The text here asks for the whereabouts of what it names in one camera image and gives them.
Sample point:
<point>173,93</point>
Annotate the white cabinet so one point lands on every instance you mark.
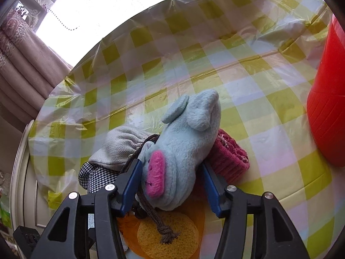
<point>29,188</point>

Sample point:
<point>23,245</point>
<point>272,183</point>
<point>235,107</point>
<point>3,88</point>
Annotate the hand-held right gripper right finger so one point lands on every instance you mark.
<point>213,191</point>

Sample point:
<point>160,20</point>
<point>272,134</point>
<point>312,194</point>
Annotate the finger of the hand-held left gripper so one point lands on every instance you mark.
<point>25,237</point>

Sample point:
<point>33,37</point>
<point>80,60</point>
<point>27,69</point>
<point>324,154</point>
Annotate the green packet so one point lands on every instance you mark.
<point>5,211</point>

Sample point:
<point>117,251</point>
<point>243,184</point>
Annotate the red plastic bottle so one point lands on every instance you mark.
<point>328,99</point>

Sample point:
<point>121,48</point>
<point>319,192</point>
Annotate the green checkered plastic tablecloth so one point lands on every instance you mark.
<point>188,59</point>

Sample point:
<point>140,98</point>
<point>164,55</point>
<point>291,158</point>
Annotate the magenta knitted sock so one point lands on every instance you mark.
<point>229,156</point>

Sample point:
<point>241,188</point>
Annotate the orange organza bag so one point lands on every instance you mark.
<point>167,234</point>

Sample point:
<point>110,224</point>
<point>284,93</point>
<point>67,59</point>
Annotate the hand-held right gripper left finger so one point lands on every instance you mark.
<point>132,186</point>

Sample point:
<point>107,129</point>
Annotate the light blue plush mitten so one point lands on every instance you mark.
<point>183,145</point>

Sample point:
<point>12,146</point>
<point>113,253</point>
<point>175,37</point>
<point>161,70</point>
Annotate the black white houndstooth cloth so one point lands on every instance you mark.
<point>97,176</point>

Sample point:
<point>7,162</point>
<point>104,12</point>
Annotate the mauve patterned curtain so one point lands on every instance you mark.
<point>24,67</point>

